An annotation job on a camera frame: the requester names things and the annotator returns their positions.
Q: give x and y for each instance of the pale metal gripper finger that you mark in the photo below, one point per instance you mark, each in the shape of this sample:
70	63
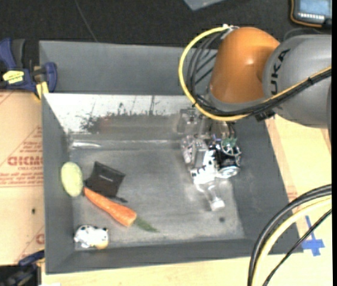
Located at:
187	151
199	157

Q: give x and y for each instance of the clear plastic bottle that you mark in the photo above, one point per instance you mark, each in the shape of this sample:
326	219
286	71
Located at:
208	186

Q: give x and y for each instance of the grey metal bin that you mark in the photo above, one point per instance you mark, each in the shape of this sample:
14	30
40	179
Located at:
156	183

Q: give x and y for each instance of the black box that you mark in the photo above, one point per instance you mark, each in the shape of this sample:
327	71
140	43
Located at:
105	179

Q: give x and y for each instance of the orange toy carrot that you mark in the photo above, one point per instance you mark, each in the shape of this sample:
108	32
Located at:
111	208

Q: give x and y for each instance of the pale green oval fruit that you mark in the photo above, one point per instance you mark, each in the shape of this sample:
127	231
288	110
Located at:
71	179

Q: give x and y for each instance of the black and white toy cow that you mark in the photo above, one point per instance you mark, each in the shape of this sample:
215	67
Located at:
92	237

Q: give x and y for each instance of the brown cardboard board, red print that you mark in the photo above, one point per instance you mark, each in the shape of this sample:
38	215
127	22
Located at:
13	207

